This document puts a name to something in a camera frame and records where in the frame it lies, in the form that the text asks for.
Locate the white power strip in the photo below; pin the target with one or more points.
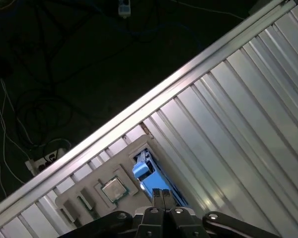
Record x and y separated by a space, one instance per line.
34 165

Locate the silver CPU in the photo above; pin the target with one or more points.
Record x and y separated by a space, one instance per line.
114 191

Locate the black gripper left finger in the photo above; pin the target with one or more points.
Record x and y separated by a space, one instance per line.
151 223

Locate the white power adapter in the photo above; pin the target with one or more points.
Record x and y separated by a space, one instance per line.
124 8

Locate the grey parts rack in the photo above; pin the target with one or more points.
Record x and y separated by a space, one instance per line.
119 161

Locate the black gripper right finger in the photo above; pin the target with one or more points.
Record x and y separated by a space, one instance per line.
181 223

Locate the green RAM stick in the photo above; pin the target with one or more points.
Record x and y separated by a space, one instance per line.
95 213

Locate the hard disk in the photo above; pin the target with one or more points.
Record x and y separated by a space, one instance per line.
149 183

